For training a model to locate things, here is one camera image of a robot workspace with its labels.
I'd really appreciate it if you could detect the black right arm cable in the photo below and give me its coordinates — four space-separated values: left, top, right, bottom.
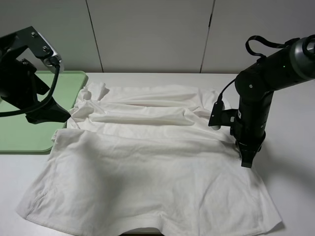
217 35 300 104

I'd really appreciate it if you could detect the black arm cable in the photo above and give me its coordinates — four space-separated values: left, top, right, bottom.
217 35 300 104
0 57 61 118

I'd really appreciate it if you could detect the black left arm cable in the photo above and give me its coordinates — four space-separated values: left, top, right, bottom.
0 57 61 118

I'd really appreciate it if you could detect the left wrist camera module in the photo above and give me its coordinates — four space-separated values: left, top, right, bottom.
16 27 64 73

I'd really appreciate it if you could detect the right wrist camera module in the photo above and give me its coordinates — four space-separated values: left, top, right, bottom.
208 99 238 130

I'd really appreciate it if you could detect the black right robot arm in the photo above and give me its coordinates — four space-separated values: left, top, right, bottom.
230 35 315 168

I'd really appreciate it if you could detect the green plastic tray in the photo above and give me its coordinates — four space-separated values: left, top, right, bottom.
0 71 88 154

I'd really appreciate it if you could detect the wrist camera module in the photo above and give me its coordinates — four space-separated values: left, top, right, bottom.
208 99 238 130
16 27 64 73

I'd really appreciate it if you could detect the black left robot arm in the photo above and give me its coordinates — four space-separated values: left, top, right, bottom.
0 34 70 124

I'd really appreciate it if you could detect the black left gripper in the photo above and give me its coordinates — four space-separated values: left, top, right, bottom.
0 59 71 124

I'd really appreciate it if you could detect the white short sleeve shirt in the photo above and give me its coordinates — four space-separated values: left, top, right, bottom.
17 83 281 236

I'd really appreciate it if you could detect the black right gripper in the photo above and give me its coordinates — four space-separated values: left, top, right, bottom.
231 98 267 168

